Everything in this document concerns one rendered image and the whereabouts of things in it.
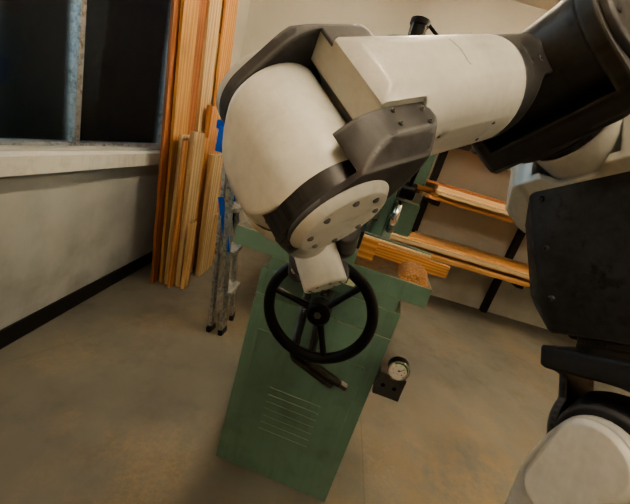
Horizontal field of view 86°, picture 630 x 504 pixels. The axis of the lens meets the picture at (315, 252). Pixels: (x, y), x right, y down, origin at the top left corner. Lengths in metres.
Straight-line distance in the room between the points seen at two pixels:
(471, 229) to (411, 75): 3.52
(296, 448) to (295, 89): 1.25
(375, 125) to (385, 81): 0.03
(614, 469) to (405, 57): 0.44
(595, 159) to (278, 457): 1.27
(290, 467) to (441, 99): 1.33
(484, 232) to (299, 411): 2.94
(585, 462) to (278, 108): 0.48
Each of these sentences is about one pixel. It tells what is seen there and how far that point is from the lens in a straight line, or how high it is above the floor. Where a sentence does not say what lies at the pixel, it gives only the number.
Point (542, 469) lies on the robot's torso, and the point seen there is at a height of 0.91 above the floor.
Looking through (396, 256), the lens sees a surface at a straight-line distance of 1.12.
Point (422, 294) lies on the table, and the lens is 1.00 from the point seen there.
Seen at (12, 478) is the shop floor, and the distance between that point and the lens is 1.54.
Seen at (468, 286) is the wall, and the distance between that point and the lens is 3.93.
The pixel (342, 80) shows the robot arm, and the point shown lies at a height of 1.24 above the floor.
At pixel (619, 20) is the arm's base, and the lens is 0.39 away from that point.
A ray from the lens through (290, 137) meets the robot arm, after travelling 0.22.
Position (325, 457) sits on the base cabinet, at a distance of 1.36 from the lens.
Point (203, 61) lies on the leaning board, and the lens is 2.65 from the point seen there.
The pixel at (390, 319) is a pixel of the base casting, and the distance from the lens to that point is 1.03.
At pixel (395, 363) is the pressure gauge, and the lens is 1.02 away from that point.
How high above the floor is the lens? 1.20
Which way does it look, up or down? 18 degrees down
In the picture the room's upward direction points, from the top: 16 degrees clockwise
